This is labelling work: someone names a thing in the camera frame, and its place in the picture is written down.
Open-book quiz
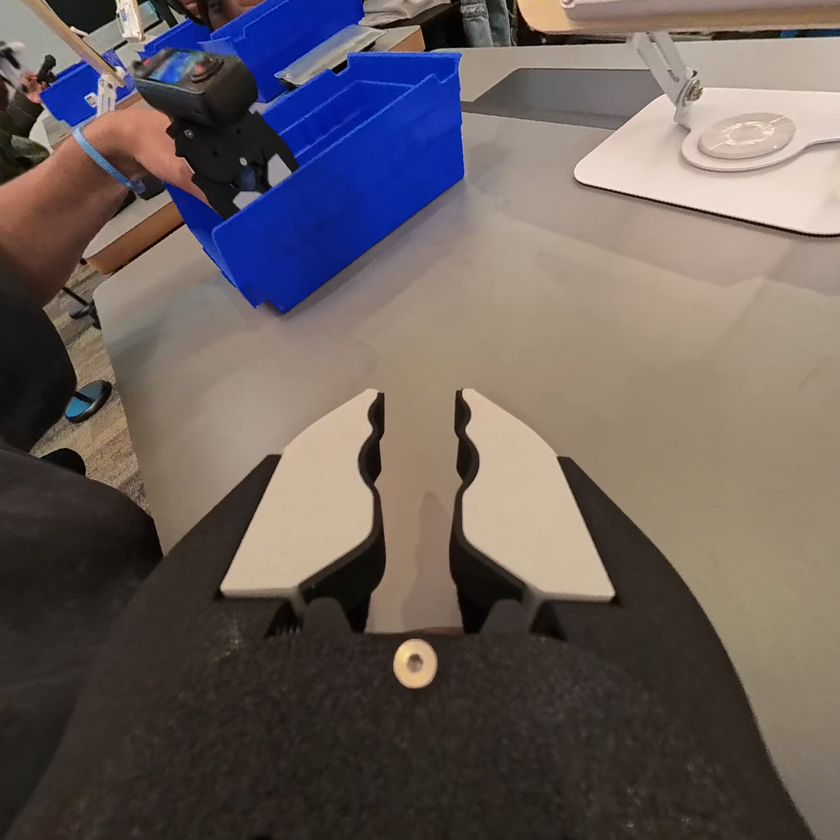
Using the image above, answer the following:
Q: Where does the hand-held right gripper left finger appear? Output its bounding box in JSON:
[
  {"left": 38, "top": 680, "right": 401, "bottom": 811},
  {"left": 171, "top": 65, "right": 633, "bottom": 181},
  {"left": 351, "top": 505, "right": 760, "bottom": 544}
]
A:
[{"left": 220, "top": 389, "right": 387, "bottom": 620}]

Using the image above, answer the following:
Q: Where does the grey desk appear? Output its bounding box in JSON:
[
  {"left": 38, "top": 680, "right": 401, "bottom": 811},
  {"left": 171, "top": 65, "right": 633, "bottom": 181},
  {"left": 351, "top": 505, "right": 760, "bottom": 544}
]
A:
[{"left": 92, "top": 37, "right": 840, "bottom": 840}]

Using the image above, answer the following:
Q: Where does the blue wristband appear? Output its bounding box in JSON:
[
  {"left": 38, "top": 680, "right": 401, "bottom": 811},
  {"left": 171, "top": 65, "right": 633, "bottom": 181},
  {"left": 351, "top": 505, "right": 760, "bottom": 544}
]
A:
[{"left": 73, "top": 125, "right": 148, "bottom": 195}]

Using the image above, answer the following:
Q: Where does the blue plastic bin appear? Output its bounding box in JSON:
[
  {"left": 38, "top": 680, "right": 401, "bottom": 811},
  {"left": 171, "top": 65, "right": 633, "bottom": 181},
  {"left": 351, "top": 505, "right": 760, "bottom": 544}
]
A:
[
  {"left": 168, "top": 50, "right": 468, "bottom": 315},
  {"left": 40, "top": 0, "right": 371, "bottom": 127}
]

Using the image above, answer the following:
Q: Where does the person's dark shoe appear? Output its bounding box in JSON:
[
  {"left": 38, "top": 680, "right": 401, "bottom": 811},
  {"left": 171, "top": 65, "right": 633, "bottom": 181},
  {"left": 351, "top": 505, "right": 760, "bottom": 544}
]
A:
[{"left": 63, "top": 380, "right": 115, "bottom": 425}]

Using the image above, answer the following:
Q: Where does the white document stand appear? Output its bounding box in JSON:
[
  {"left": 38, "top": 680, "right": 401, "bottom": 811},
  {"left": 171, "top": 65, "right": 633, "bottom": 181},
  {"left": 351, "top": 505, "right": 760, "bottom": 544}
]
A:
[{"left": 574, "top": 27, "right": 840, "bottom": 238}]

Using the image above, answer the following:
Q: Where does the person's left hand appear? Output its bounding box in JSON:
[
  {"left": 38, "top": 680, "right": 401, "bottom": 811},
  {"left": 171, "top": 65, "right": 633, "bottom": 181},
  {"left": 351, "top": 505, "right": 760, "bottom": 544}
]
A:
[{"left": 82, "top": 103, "right": 212, "bottom": 204}]

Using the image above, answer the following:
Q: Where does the person's left forearm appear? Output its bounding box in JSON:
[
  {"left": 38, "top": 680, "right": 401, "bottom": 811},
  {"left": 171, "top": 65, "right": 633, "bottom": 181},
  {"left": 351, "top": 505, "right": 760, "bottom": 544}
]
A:
[{"left": 0, "top": 132, "right": 135, "bottom": 311}]

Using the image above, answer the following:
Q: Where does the grey metal plate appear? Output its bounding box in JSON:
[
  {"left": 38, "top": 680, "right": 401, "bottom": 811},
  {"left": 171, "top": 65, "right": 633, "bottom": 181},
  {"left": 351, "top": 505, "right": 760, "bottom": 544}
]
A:
[{"left": 275, "top": 25, "right": 389, "bottom": 91}]

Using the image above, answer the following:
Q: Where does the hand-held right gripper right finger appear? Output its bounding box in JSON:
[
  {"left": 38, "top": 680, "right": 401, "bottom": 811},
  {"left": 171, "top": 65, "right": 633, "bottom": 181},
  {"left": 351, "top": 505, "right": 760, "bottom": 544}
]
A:
[{"left": 449, "top": 388, "right": 616, "bottom": 622}]

